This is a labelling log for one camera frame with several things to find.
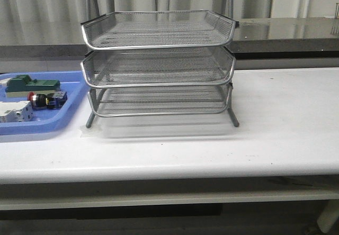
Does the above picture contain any red emergency stop button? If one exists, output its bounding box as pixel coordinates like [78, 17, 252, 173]
[27, 91, 68, 110]

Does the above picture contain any clear tape patch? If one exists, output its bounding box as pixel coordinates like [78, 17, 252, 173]
[79, 125, 102, 138]

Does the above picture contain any blue plastic tray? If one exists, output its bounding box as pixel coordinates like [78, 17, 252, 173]
[1, 71, 89, 135]

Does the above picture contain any dark grey counter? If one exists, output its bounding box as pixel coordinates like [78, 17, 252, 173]
[1, 17, 338, 73]

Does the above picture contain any green electrical module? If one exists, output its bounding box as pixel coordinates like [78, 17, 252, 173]
[1, 74, 61, 98]

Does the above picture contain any white circuit breaker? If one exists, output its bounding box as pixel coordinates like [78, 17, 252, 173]
[1, 101, 34, 123]

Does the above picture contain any white table leg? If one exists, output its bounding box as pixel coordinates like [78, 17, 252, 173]
[317, 200, 339, 233]

